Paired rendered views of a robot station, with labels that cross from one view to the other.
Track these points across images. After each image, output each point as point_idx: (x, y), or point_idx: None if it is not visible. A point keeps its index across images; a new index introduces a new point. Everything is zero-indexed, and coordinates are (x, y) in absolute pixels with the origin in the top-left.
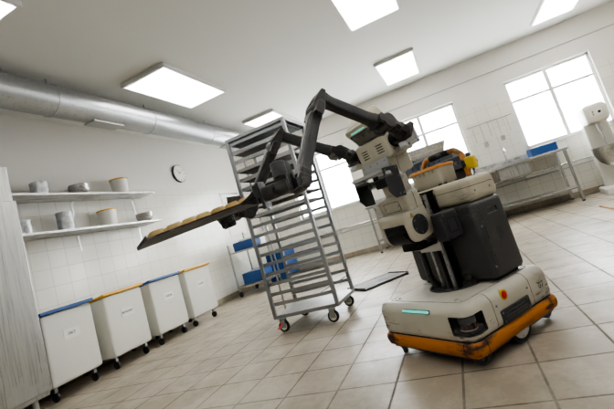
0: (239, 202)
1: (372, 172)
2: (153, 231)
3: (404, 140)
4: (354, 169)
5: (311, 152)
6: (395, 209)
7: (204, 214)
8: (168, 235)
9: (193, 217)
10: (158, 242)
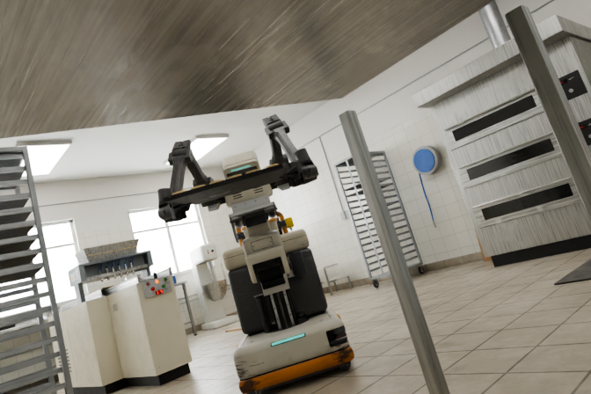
0: None
1: (246, 208)
2: (277, 164)
3: (285, 183)
4: (215, 207)
5: None
6: (265, 244)
7: None
8: (241, 182)
9: None
10: (182, 199)
